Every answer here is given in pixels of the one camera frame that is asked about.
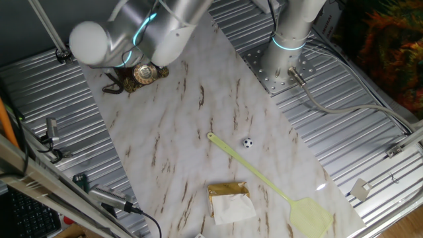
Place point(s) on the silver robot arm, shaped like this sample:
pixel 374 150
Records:
pixel 165 29

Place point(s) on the antique brass rotary phone base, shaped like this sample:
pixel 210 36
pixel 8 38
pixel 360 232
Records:
pixel 145 74

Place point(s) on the small soccer ball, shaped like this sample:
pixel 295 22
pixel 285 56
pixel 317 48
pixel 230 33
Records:
pixel 248 142

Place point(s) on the white marble pattern mat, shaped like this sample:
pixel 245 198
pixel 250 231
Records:
pixel 198 165

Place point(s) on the gold tissue pack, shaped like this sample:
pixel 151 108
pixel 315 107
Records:
pixel 231 208

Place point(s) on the yellow-green fly swatter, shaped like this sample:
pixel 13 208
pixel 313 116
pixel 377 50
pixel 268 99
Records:
pixel 310 218

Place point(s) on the green hex key set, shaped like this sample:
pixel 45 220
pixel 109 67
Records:
pixel 80 181

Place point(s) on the white printed paper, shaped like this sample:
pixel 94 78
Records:
pixel 327 23

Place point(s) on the grey square tag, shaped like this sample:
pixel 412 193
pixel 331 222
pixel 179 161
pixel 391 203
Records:
pixel 360 190

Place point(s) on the grey box red stop button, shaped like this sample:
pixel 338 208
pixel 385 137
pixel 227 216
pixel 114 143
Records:
pixel 67 220

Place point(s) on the colourful orange green cloth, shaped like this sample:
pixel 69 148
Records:
pixel 390 49

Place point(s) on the orange pole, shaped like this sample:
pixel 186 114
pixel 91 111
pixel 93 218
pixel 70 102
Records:
pixel 6 125

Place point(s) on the black keyboard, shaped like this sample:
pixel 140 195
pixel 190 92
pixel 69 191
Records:
pixel 29 218

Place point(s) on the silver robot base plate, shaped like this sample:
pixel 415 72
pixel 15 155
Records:
pixel 264 76

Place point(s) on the silver finned camera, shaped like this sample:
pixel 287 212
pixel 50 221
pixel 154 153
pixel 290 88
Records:
pixel 109 196

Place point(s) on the small silver camera on mount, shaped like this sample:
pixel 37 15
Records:
pixel 52 127

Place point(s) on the aluminium frame beam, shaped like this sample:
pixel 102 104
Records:
pixel 49 195

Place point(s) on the aluminium frame pole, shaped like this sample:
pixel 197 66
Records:
pixel 49 29
pixel 411 137

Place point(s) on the small metal corner bracket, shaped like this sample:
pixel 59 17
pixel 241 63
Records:
pixel 394 151

